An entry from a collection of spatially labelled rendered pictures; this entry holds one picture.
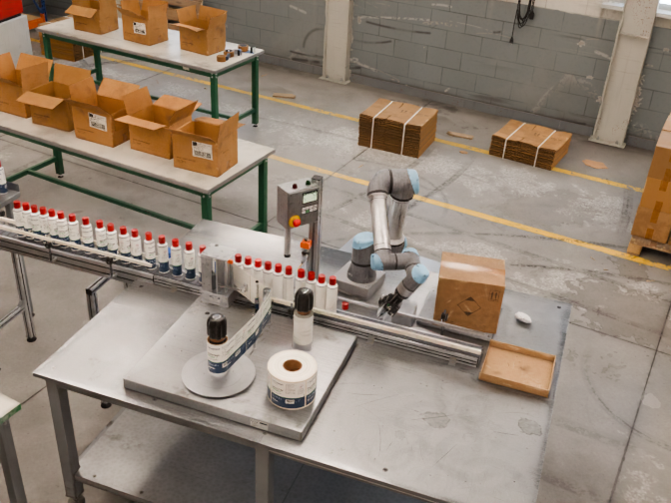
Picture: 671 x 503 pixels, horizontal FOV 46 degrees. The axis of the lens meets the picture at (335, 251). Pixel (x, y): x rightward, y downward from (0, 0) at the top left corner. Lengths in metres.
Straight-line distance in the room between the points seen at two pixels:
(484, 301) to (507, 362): 0.29
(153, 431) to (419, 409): 1.44
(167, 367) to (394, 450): 1.02
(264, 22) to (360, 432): 7.35
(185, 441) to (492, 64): 5.89
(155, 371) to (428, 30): 6.26
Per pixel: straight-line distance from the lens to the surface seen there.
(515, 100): 8.76
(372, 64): 9.29
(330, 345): 3.51
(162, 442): 4.03
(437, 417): 3.30
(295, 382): 3.10
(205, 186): 5.08
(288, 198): 3.47
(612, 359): 5.28
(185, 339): 3.56
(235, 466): 3.89
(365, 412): 3.27
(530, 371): 3.62
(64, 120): 5.99
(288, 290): 3.70
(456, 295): 3.66
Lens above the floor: 3.04
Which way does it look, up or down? 31 degrees down
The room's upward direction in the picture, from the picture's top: 3 degrees clockwise
